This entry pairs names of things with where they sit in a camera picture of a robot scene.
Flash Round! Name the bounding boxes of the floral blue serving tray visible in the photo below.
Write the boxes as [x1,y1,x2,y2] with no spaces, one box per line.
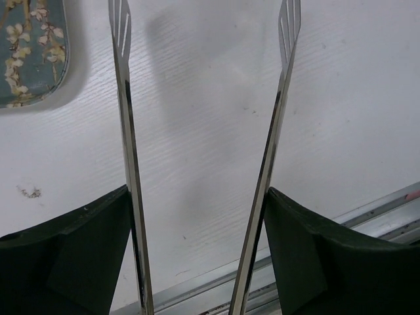
[1,0,70,109]

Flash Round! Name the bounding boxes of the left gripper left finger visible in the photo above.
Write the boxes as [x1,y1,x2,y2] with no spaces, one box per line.
[1,186,131,314]

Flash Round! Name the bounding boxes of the stainless steel tongs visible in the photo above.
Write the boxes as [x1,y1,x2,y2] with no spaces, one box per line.
[108,1,301,314]

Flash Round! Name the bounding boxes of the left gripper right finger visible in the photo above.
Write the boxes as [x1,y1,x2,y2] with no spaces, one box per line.
[264,188,419,314]

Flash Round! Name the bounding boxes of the aluminium frame rail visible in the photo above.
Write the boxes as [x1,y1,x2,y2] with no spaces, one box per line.
[111,182,420,315]

